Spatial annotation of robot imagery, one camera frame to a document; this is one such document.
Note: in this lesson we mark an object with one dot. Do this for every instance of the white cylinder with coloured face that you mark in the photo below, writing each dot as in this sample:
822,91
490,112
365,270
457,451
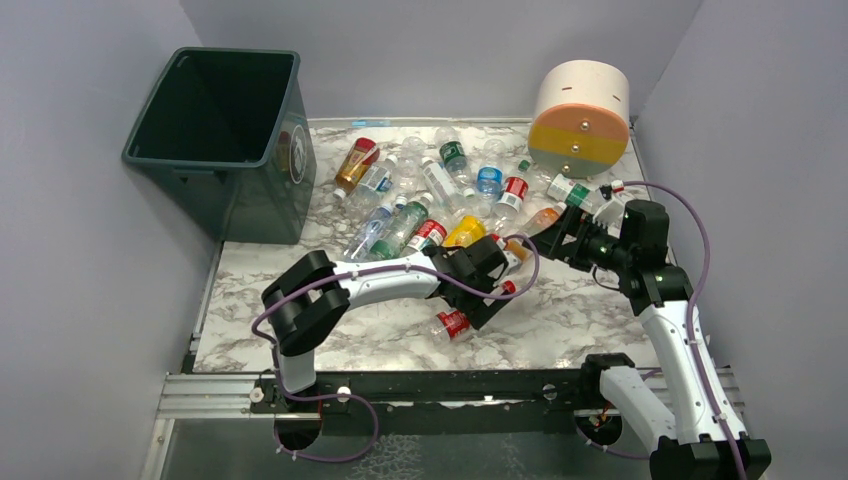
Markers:
580,124

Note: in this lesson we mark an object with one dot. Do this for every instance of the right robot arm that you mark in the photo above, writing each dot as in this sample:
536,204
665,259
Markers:
697,434

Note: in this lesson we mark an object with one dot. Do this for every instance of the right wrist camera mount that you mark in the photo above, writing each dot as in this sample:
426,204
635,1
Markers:
610,213

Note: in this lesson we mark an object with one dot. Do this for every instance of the clear bottle blue wrap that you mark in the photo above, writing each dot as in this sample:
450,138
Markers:
490,176

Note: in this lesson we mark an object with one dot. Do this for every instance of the clear bottle blue label slim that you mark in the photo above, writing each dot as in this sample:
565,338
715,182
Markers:
370,231

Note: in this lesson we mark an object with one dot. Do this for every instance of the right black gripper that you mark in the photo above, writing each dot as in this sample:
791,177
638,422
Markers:
573,240

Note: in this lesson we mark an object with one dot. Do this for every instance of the aluminium frame rail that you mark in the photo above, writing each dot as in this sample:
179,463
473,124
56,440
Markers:
205,397

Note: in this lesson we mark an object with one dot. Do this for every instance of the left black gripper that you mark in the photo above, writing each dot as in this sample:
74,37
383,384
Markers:
489,291

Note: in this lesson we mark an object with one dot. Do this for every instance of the clear bottle red cap right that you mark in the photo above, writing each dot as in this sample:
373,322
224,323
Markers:
510,202

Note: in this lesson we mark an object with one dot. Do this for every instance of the clear bottle red blue label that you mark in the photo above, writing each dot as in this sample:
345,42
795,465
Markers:
431,232

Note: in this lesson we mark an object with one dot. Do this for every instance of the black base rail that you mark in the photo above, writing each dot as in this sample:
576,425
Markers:
362,419

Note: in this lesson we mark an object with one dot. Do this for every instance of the amber bottle red label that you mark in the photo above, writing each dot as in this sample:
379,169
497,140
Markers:
362,154

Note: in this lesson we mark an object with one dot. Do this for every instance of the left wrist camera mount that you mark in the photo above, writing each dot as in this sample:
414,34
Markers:
514,263

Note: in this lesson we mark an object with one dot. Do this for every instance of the yellow juice bottle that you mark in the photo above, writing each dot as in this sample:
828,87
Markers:
469,230

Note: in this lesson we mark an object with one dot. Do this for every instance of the clear bottle green white label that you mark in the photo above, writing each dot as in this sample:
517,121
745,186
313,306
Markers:
560,188

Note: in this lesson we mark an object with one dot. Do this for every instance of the green tea bottle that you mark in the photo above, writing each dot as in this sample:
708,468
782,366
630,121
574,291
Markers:
401,228

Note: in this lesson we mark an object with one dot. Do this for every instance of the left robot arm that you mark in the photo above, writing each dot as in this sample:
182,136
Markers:
304,305

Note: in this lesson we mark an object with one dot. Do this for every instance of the dark green plastic bin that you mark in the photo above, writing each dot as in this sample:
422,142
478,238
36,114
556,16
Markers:
224,134

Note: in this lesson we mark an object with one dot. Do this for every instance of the orange juice bottle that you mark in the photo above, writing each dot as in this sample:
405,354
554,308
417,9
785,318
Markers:
540,221

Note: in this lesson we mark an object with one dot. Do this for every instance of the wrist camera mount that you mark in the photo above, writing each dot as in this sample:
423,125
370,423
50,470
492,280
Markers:
514,263
610,213

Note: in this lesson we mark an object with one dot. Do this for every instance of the clear bottle red label foreground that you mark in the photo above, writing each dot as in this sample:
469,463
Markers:
451,325

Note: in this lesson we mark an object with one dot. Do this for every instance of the clear bottle grey blue label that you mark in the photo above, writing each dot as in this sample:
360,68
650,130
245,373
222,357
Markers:
370,189

